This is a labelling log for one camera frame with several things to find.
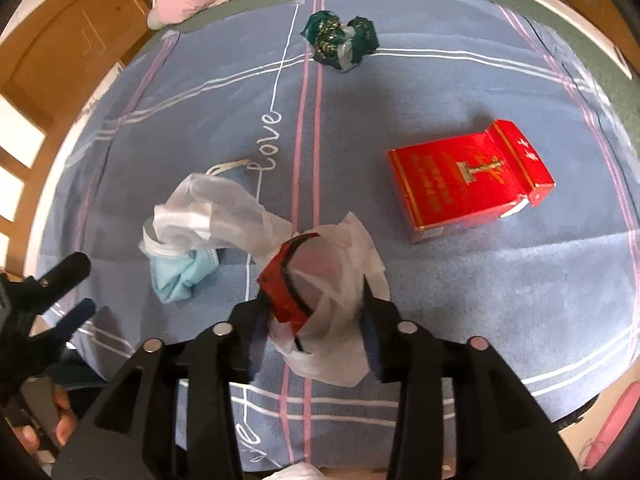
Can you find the blue plaid blanket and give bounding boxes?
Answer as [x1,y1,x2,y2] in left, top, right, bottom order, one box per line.
[40,0,640,471]

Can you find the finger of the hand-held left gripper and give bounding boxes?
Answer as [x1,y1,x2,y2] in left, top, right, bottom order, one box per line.
[26,252,92,307]
[46,299,97,349]

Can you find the person's left hand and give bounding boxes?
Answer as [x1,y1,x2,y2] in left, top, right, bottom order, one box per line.
[10,390,77,461]

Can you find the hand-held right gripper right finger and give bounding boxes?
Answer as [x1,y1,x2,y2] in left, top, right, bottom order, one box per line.
[359,275,582,480]

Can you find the blue face mask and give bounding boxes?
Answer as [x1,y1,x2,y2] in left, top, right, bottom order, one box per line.
[147,247,218,304]

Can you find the cream cloth tote bag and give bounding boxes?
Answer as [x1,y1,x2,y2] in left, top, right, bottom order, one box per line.
[272,462,326,480]

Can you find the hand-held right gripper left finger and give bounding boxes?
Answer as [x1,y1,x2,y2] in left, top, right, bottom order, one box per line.
[51,299,269,480]

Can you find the white plastic bag red print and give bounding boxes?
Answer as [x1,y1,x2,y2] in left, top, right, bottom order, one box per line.
[257,211,392,388]

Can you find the long white board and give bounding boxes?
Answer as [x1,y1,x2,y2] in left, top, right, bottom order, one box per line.
[509,0,635,80]

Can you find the red cardboard box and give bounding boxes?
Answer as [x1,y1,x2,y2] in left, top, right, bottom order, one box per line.
[387,119,557,245]

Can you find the translucent white plastic bag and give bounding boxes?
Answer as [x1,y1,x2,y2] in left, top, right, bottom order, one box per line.
[139,159,293,266]

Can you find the wooden headboard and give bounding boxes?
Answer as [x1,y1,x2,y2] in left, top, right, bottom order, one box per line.
[0,0,153,281]

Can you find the pink cloth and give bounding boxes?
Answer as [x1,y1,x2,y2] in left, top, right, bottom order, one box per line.
[582,380,640,471]

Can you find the dark green crumpled wrapper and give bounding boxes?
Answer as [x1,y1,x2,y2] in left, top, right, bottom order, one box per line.
[300,10,379,72]

